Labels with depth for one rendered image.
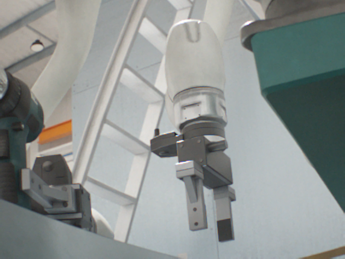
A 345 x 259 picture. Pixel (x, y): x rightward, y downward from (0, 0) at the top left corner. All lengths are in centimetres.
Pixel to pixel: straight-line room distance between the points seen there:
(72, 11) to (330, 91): 65
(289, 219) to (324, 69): 217
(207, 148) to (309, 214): 169
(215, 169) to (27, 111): 40
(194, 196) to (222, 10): 47
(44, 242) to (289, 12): 32
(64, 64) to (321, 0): 59
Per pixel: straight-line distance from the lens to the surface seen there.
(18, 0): 1278
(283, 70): 50
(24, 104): 68
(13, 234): 35
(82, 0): 107
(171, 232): 288
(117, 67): 235
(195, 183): 93
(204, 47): 106
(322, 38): 50
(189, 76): 103
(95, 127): 228
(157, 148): 103
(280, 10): 57
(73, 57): 103
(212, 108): 101
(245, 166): 278
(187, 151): 96
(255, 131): 281
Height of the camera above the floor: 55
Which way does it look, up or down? 23 degrees up
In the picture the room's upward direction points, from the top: 6 degrees counter-clockwise
